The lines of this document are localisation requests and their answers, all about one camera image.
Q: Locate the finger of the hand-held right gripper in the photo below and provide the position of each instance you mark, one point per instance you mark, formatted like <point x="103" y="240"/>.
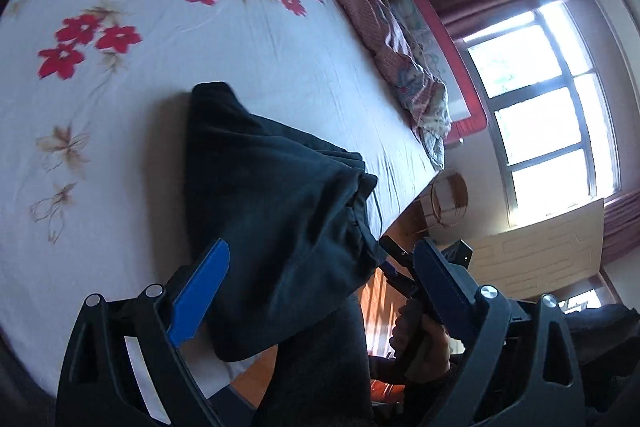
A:
<point x="402" y="283"/>
<point x="395" y="252"/>

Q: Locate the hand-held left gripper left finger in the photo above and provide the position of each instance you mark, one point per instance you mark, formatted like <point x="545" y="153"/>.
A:
<point x="200" y="297"/>

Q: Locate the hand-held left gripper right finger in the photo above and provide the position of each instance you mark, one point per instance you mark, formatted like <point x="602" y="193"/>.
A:
<point x="442" y="287"/>

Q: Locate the black pants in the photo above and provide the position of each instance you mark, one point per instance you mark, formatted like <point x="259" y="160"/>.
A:
<point x="275" y="207"/>

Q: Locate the person's right hand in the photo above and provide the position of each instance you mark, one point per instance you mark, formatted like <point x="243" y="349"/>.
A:
<point x="435" y="352"/>

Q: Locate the light wooden cabinet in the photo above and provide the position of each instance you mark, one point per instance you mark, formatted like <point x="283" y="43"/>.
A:
<point x="540" y="252"/>

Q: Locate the person's leg in dark trousers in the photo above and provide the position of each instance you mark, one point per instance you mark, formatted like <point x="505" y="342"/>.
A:
<point x="315" y="367"/>

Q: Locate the window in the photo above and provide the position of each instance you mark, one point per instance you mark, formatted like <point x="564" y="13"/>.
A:
<point x="545" y="107"/>

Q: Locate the bed with floral sheet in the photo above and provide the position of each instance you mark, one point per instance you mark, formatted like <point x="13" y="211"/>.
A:
<point x="150" y="107"/>

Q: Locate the red framed headboard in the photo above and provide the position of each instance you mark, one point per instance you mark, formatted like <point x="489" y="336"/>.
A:
<point x="445" y="52"/>

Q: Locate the pink patterned quilt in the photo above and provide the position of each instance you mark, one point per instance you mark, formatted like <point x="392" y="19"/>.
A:
<point x="380" y="32"/>

